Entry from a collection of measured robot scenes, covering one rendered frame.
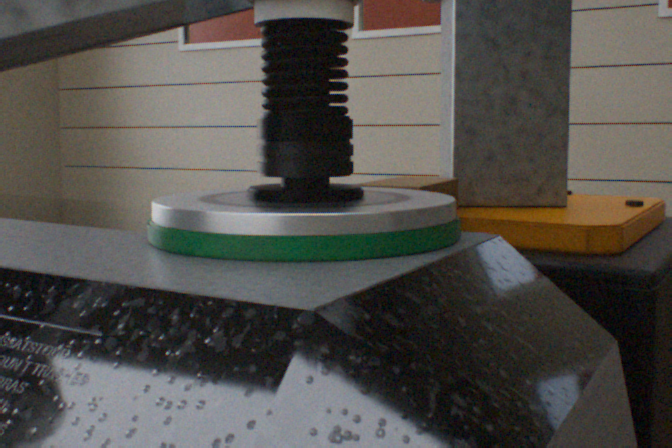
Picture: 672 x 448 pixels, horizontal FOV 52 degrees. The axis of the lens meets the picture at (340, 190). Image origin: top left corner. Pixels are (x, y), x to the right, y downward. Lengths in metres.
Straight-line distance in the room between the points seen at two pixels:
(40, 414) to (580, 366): 0.27
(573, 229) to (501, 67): 0.32
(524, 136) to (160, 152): 7.62
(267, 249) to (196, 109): 7.87
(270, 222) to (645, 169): 6.15
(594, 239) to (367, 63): 6.26
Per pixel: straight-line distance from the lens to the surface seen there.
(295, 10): 0.46
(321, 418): 0.28
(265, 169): 0.47
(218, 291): 0.32
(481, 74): 1.15
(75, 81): 9.59
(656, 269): 0.91
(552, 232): 0.97
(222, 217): 0.40
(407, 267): 0.38
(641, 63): 6.51
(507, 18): 1.16
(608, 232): 0.97
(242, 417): 0.28
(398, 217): 0.41
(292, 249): 0.39
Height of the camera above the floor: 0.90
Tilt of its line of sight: 5 degrees down
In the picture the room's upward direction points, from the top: straight up
